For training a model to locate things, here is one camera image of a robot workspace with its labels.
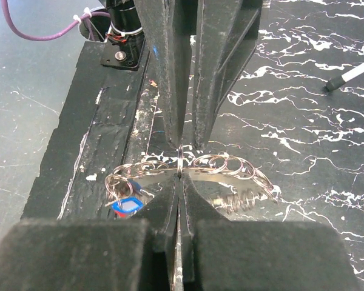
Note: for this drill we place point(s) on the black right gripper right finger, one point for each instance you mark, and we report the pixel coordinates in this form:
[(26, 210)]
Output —
[(193, 207)]

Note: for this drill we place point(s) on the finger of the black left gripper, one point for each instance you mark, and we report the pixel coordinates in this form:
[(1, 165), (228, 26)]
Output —
[(166, 28), (226, 39)]

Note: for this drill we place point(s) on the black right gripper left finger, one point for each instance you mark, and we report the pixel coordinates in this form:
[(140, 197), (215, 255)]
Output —
[(162, 216)]

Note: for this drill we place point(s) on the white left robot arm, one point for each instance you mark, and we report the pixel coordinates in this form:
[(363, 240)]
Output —
[(127, 34)]

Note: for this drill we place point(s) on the blue tagged key on disc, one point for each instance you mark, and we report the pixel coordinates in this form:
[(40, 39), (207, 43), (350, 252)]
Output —
[(123, 195)]

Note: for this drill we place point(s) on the red key tag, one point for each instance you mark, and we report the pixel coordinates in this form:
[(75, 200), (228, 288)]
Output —
[(123, 214)]

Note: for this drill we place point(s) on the white perforated music stand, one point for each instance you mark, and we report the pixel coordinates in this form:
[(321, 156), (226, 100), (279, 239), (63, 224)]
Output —
[(339, 81)]

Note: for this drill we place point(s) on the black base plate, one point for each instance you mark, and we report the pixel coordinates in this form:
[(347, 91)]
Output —
[(90, 140)]

